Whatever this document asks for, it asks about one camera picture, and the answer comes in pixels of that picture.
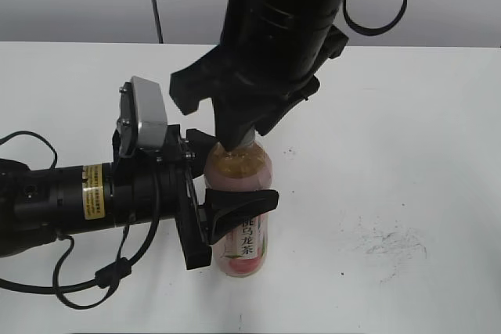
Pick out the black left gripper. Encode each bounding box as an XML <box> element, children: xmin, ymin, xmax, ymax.
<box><xmin>157</xmin><ymin>124</ymin><xmax>279</xmax><ymax>270</ymax></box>

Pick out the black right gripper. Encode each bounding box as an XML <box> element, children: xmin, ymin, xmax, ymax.
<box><xmin>169</xmin><ymin>27</ymin><xmax>348</xmax><ymax>151</ymax></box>

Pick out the peach oolong tea bottle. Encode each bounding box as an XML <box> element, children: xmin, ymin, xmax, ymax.
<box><xmin>204</xmin><ymin>136</ymin><xmax>272</xmax><ymax>278</ymax></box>

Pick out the grey plastic bottle cap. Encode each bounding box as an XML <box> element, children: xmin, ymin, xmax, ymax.
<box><xmin>240</xmin><ymin>129</ymin><xmax>255</xmax><ymax>147</ymax></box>

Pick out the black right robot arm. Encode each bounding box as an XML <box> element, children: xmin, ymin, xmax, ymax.
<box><xmin>170</xmin><ymin>0</ymin><xmax>348</xmax><ymax>150</ymax></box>

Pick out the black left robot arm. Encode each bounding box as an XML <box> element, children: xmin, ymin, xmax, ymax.
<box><xmin>1</xmin><ymin>125</ymin><xmax>279</xmax><ymax>270</ymax></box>

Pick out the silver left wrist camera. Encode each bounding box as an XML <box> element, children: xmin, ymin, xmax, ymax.
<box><xmin>117</xmin><ymin>76</ymin><xmax>168</xmax><ymax>158</ymax></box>

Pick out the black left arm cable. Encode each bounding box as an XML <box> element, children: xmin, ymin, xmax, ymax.
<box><xmin>0</xmin><ymin>130</ymin><xmax>161</xmax><ymax>309</ymax></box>

